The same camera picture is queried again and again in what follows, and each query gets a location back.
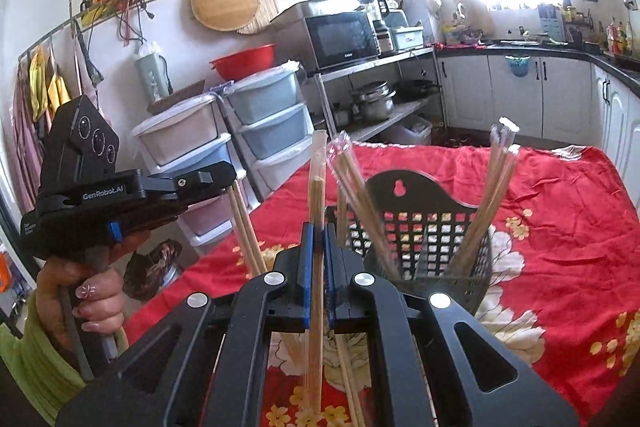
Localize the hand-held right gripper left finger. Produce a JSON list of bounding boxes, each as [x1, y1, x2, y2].
[[55, 222, 316, 427]]

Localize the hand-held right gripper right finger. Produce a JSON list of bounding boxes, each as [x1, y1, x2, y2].
[[322, 207, 581, 427]]

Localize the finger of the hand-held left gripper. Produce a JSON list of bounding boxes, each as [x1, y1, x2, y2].
[[145, 161, 239, 220]]

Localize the bamboo chopstick pair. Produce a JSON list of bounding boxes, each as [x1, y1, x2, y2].
[[452, 117, 521, 275], [304, 129, 330, 420], [450, 127, 506, 278], [335, 184, 352, 249], [336, 131, 398, 279], [449, 147, 522, 279], [330, 142, 391, 279], [227, 186, 269, 281]]

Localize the pile of chopsticks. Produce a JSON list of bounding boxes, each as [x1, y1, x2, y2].
[[270, 332, 368, 427]]

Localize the black plastic utensil basket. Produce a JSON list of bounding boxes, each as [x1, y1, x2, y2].
[[325, 169, 494, 316]]

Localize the person's left forearm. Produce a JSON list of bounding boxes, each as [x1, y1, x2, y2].
[[0, 297, 87, 424]]

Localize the person's left hand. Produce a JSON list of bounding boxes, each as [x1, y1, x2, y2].
[[35, 251, 127, 354]]

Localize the pastel plastic drawer tower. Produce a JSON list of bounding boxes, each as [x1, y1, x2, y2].
[[131, 94, 252, 254]]

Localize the brown wooden tray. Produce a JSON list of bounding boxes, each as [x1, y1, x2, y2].
[[147, 79, 206, 116]]

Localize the dark printed bag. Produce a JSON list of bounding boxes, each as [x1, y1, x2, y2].
[[122, 239, 184, 303]]

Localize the grey-blue plastic drawer tower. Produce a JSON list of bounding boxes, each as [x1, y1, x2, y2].
[[220, 63, 316, 204]]

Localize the pink hanging cloth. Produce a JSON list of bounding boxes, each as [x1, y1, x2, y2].
[[10, 77, 47, 198]]

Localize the yellow hanging cloth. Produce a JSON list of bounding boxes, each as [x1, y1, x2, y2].
[[27, 52, 71, 123]]

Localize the red plastic basin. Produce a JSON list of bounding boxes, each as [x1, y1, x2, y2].
[[209, 43, 278, 83]]

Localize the dark hanging tool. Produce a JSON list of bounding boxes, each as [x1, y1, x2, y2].
[[74, 19, 105, 86]]

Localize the white plastic box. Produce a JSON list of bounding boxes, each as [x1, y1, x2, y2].
[[395, 114, 434, 147]]

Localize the steel cooking pot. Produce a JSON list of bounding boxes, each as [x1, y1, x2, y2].
[[350, 81, 397, 122]]

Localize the round wooden cutting board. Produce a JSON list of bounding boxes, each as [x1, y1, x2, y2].
[[191, 0, 260, 33]]

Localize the round woven mat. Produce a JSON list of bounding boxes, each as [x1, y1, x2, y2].
[[235, 0, 280, 37]]

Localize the black microwave oven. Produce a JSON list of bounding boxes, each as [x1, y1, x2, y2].
[[304, 11, 382, 73]]

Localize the black wok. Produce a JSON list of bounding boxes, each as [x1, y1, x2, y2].
[[395, 79, 441, 100]]

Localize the red floral tablecloth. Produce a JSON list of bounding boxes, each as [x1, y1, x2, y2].
[[122, 139, 640, 427]]

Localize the black blender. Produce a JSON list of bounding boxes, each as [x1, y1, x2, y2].
[[359, 0, 396, 56]]

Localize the blue plastic box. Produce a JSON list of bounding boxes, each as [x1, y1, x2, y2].
[[390, 26, 425, 52]]

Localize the blue hanging bin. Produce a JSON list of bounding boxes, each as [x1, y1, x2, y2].
[[505, 54, 532, 78]]

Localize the white kitchen cabinets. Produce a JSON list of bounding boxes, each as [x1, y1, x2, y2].
[[435, 49, 640, 188]]

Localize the black kitchen countertop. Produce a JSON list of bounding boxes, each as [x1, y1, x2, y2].
[[435, 40, 640, 84]]

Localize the blue knife rack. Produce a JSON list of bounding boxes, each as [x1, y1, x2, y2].
[[537, 3, 569, 43]]

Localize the row of condiment bottles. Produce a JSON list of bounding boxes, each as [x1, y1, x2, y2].
[[597, 19, 640, 56]]

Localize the hanging cords bundle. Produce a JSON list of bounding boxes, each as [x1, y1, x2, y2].
[[115, 0, 154, 46]]

